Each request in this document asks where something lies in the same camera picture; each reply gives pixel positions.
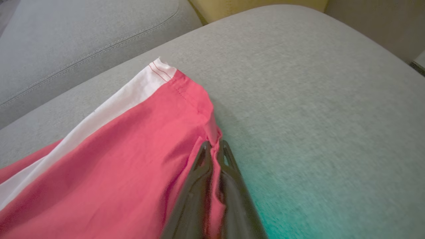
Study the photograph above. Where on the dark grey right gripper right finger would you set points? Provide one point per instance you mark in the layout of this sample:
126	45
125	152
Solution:
239	212

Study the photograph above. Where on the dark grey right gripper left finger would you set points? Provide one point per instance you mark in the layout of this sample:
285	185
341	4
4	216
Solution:
192	205

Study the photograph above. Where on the red shorts with white stripe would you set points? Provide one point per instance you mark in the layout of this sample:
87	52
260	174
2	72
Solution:
126	159

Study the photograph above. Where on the grey sofa with yellow backrest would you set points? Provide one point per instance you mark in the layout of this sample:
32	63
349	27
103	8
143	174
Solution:
315	99

